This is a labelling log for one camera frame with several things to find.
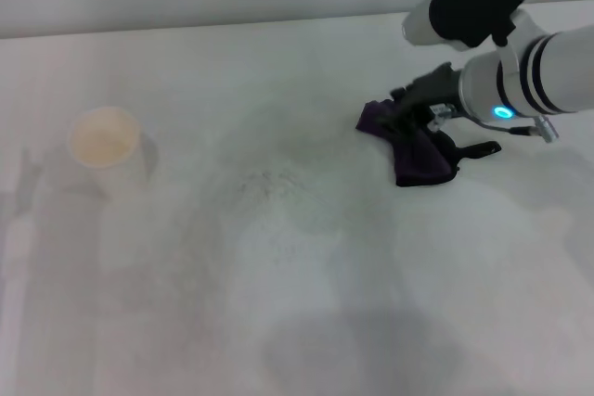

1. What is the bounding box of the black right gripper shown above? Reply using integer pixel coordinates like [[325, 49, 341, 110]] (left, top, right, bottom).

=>
[[383, 61, 465, 136]]

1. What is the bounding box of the purple rag with black edge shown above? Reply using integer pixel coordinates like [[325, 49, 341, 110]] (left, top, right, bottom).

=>
[[355, 99, 503, 189]]

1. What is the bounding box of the white paper cup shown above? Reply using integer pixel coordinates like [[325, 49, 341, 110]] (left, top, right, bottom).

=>
[[67, 107, 152, 203]]

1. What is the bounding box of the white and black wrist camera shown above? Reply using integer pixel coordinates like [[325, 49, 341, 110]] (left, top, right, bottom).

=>
[[401, 0, 528, 52]]

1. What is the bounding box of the grey cable with silver connector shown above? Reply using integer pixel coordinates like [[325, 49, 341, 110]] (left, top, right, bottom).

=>
[[467, 114, 561, 144]]

